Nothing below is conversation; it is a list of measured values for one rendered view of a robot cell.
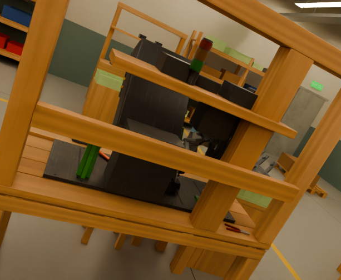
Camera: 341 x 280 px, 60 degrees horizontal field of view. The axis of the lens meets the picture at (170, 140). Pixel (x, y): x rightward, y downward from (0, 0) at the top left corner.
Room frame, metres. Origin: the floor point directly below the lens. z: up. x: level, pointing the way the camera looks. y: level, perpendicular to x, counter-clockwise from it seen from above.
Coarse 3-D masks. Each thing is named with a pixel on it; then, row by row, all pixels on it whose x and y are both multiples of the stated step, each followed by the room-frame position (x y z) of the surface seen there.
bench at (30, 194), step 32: (32, 160) 1.29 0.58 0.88; (0, 192) 1.01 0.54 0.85; (32, 192) 1.06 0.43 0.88; (64, 192) 1.16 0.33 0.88; (96, 192) 1.27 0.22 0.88; (0, 224) 1.09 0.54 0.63; (96, 224) 1.18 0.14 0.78; (128, 224) 1.23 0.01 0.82; (160, 224) 1.28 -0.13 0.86; (224, 224) 1.54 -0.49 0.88; (256, 256) 1.53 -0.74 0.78
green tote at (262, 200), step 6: (240, 192) 2.26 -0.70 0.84; (246, 192) 2.27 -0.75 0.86; (252, 192) 2.28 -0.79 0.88; (240, 198) 2.26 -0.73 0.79; (246, 198) 2.27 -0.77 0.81; (252, 198) 2.28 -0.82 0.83; (258, 198) 2.29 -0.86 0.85; (264, 198) 2.30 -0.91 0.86; (270, 198) 2.31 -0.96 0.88; (258, 204) 2.30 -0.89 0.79; (264, 204) 2.31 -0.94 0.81
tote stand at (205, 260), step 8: (240, 200) 2.26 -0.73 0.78; (248, 208) 2.28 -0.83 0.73; (256, 208) 2.30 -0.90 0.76; (264, 208) 2.31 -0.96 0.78; (256, 216) 2.30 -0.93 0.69; (200, 248) 2.24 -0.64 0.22; (192, 256) 2.24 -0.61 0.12; (200, 256) 2.25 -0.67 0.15; (208, 256) 2.26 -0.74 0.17; (216, 256) 2.28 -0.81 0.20; (224, 256) 2.29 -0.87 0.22; (232, 256) 2.30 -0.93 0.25; (192, 264) 2.24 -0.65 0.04; (200, 264) 2.26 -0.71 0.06; (208, 264) 2.27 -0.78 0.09; (216, 264) 2.29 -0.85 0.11; (224, 264) 2.30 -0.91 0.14; (208, 272) 2.28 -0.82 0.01; (216, 272) 2.29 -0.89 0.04; (224, 272) 2.31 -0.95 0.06
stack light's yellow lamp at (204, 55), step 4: (200, 48) 1.25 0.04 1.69; (196, 52) 1.26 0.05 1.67; (200, 52) 1.25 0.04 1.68; (204, 52) 1.25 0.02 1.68; (208, 52) 1.26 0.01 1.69; (196, 56) 1.25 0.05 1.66; (200, 56) 1.24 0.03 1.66; (204, 56) 1.25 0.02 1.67; (200, 60) 1.25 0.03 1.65; (204, 60) 1.26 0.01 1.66
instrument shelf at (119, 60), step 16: (112, 48) 1.28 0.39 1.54; (112, 64) 1.07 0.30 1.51; (128, 64) 1.09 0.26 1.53; (144, 64) 1.22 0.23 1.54; (160, 80) 1.14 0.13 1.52; (176, 80) 1.20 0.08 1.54; (192, 96) 1.19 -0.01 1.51; (208, 96) 1.22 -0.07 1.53; (240, 112) 1.28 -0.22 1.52; (272, 128) 1.35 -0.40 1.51; (288, 128) 1.38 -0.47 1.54
